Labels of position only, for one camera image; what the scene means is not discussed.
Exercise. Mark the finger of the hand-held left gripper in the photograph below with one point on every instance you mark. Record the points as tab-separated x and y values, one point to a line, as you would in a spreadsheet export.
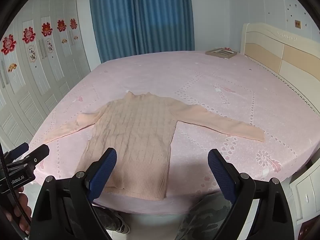
18	151
37	155

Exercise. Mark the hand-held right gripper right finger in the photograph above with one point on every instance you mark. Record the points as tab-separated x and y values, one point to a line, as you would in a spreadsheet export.
221	173

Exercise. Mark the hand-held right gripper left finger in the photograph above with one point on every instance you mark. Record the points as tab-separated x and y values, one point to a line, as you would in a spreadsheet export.
105	171

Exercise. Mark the pink knitted sweater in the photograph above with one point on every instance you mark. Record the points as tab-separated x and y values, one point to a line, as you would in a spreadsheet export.
135	140

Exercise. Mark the person's left hand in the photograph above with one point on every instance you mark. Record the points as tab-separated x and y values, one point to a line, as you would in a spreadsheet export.
21	207

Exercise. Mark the camouflage pants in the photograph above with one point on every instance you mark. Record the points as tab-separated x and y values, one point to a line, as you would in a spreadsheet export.
202	220

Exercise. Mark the person's shoe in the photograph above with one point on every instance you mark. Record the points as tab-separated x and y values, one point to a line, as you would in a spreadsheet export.
124	227

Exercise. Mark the white wardrobe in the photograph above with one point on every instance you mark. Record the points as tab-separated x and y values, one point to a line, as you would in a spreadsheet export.
32	92

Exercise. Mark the white nightstand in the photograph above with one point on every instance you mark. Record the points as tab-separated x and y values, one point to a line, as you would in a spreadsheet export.
305	195

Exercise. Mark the pink bed sheet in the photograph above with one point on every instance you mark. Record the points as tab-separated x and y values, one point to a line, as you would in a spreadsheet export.
212	85

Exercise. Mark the oval picture sticker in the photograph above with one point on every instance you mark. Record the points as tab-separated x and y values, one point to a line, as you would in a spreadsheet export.
32	53
50	45

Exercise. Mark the red paper-cut decoration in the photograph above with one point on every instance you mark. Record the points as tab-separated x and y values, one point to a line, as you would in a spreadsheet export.
46	29
7	43
28	35
73	23
61	25

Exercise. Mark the cream bed headboard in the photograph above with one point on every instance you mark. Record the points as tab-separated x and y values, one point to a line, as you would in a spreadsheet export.
282	52

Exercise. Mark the blue curtain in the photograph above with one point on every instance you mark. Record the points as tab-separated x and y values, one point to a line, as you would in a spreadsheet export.
142	17

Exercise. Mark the wall socket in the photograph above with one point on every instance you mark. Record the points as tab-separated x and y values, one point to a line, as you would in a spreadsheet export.
297	23

